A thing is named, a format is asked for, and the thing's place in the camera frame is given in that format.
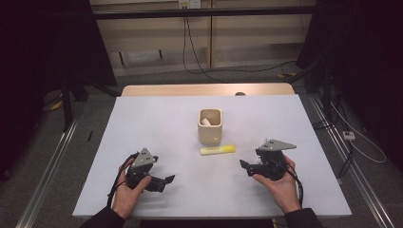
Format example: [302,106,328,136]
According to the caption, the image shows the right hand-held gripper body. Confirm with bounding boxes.
[253,139,297,181]

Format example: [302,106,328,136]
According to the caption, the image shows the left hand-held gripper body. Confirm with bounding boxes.
[125,147,166,193]

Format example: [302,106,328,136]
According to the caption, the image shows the yellow highlighter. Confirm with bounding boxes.
[200,143,237,157]

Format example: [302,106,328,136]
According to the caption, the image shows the beige square pen holder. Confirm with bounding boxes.
[197,108,223,147]

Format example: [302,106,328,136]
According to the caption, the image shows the person's right hand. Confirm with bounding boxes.
[252,156,302,215]

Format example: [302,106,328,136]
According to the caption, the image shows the person's left hand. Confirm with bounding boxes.
[112,158,153,220]

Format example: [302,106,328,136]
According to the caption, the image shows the white table mat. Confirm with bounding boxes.
[71,94,353,220]

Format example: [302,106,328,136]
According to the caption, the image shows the wooden table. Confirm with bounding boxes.
[121,83,296,97]

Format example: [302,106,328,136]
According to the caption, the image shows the black stand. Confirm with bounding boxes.
[297,56,344,125]
[59,71,119,133]

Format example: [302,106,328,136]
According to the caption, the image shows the black curtain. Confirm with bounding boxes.
[0,0,117,182]
[296,0,403,163]

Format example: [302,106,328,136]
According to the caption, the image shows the black horizontal bar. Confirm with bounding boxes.
[93,5,317,21]

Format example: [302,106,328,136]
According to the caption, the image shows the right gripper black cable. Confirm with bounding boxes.
[278,161,305,204]

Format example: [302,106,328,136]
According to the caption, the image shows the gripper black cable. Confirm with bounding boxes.
[278,161,305,204]
[106,152,141,209]

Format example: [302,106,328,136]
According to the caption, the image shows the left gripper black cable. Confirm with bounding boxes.
[106,152,141,209]

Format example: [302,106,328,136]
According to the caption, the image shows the black floor cable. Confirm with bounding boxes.
[336,139,355,179]

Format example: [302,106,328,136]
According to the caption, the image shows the metal floor rail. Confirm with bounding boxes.
[308,94,396,228]
[14,117,81,228]

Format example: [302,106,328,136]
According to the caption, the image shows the white floor cable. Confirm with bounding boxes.
[331,103,388,164]

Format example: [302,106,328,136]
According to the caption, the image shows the black hanging cable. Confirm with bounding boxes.
[182,16,230,85]
[185,18,289,74]

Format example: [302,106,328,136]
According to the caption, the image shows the white wall socket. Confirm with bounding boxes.
[178,0,202,10]

